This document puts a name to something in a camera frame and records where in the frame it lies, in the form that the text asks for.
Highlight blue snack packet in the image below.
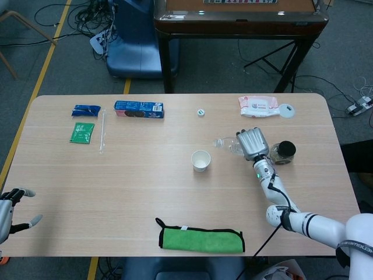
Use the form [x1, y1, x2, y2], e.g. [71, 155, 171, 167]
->
[71, 104, 101, 118]

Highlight wooden chair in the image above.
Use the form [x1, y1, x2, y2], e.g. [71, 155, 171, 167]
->
[0, 10, 58, 80]

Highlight tangled black floor cables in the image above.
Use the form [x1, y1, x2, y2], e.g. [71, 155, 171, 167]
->
[34, 0, 117, 61]

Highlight glass jar with black lid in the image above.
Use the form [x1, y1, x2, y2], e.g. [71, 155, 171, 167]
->
[269, 140, 297, 166]

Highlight dark blue robot torso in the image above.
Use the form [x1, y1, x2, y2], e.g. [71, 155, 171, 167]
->
[121, 256, 247, 280]

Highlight mahjong tile row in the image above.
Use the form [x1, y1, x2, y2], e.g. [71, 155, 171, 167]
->
[203, 0, 277, 5]

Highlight white round disc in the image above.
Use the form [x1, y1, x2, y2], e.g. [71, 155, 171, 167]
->
[279, 103, 297, 118]

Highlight green sachet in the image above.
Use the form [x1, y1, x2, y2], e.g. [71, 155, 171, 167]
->
[69, 122, 96, 145]

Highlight dark wooden mahjong table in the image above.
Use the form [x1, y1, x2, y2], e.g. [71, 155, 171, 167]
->
[153, 0, 329, 94]

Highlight green microfiber cloth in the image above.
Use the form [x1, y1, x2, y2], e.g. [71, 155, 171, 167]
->
[154, 217, 246, 254]

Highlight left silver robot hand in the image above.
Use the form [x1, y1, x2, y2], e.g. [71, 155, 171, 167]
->
[0, 188, 44, 245]

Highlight black tripod stand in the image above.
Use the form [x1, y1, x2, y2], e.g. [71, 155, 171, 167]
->
[243, 40, 297, 77]

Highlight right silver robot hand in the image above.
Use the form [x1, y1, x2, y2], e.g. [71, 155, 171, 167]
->
[234, 127, 270, 162]

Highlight white plastic bag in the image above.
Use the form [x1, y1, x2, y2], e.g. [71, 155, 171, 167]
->
[253, 258, 304, 280]

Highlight white power strip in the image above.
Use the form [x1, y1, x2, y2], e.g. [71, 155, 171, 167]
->
[345, 96, 373, 117]

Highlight pink white wet wipes pack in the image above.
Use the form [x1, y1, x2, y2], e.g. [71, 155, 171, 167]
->
[238, 96, 280, 118]

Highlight clear wrapped straw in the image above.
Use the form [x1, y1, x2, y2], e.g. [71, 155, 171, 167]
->
[98, 108, 107, 155]

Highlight blue cookie box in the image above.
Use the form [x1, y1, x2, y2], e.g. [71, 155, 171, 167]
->
[113, 100, 166, 120]

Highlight white paper cup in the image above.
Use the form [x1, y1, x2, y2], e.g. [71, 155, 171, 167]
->
[191, 149, 212, 173]

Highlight transparent plastic bottle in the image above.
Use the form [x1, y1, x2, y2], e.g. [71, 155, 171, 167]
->
[213, 134, 244, 158]

